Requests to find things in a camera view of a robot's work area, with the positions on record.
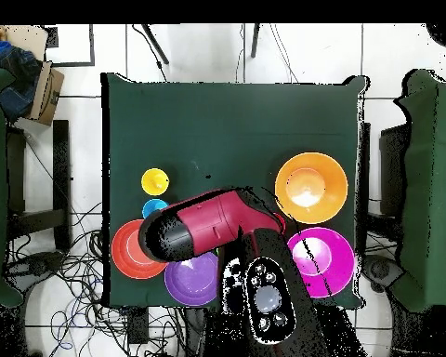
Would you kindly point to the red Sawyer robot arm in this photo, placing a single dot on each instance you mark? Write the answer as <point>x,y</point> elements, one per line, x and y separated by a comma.
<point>212,219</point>

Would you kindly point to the dark green tablecloth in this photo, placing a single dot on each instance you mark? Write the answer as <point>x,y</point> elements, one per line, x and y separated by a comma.
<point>226,130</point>

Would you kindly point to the yellow cup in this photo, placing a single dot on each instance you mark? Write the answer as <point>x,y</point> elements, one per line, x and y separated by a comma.
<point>155,181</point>

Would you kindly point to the blue cup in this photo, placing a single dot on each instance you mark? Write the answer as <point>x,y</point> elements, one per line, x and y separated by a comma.
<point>152,205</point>

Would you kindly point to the large orange bowl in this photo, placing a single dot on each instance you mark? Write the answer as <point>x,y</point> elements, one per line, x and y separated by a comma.
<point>311,187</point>

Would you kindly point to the purple bowl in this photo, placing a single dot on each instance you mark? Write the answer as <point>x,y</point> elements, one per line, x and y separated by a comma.
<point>193,282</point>

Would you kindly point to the red-orange bowl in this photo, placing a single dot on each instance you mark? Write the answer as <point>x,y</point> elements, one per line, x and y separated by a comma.
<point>124,249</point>

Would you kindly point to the large pink bowl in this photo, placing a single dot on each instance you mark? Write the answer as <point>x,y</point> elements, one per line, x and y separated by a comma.
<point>330,260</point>

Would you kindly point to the black tripod leg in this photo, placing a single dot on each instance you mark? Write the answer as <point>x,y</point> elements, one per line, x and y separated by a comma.
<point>154,42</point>
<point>255,40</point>

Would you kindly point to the brown cardboard box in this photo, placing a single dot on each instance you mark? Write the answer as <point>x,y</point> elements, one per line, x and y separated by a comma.
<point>46,93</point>

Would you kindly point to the blue fabric bundle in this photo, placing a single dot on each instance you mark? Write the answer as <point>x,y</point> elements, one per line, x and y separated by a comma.
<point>15,74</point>

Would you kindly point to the black stool frame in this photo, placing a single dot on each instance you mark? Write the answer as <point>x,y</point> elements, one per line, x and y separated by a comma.
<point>61,178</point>

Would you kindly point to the black pedestal foot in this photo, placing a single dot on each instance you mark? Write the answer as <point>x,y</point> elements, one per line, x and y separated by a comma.
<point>37,264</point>
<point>379,269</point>

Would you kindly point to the white panel black frame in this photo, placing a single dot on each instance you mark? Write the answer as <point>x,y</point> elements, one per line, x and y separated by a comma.
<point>68,44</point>

